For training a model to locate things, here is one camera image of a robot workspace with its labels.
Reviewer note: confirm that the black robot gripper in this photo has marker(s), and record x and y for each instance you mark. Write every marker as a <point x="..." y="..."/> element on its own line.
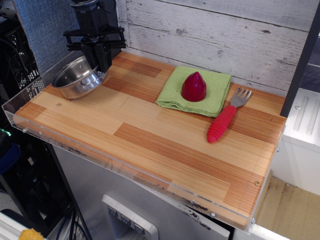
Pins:
<point x="95" y="30"/>

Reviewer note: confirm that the stainless steel pot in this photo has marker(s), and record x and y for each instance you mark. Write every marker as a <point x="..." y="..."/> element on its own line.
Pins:
<point x="78" y="79"/>

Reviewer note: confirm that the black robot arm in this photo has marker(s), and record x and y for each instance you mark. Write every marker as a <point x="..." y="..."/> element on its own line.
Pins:
<point x="85" y="3"/>

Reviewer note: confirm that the green folded towel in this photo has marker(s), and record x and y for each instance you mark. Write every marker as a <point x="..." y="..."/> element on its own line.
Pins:
<point x="217" y="88"/>

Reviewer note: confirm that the blue fabric panel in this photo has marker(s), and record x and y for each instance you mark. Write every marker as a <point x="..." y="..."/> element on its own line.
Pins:
<point x="44" y="22"/>

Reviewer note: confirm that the black plastic crate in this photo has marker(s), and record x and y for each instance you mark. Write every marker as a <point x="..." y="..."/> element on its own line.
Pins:
<point x="20" y="57"/>

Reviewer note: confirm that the clear acrylic table guard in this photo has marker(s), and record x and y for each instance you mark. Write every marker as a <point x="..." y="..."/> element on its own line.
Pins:
<point x="120" y="127"/>

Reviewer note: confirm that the red plastic strawberry toy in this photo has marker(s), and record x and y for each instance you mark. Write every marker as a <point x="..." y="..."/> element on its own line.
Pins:
<point x="194" y="88"/>

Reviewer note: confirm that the silver toy fridge cabinet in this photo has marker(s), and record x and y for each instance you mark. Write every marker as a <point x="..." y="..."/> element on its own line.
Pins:
<point x="114" y="207"/>

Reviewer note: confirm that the yellow object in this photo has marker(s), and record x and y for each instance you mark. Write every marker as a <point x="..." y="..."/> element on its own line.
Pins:
<point x="30" y="234"/>

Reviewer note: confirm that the white plastic block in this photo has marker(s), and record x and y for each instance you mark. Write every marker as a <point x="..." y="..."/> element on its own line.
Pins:
<point x="296" y="160"/>

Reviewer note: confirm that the dark grey left post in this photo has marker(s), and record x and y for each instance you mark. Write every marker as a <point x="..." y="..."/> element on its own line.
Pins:
<point x="110" y="5"/>

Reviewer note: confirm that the dark grey post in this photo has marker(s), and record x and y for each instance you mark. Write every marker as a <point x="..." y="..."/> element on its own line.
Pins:
<point x="302" y="64"/>
<point x="110" y="5"/>

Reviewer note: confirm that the fork with red handle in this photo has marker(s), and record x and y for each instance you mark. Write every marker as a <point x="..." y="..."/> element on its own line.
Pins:
<point x="218" y="127"/>

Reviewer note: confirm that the dark grey right post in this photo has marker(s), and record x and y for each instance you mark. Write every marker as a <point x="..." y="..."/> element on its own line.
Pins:
<point x="302" y="64"/>

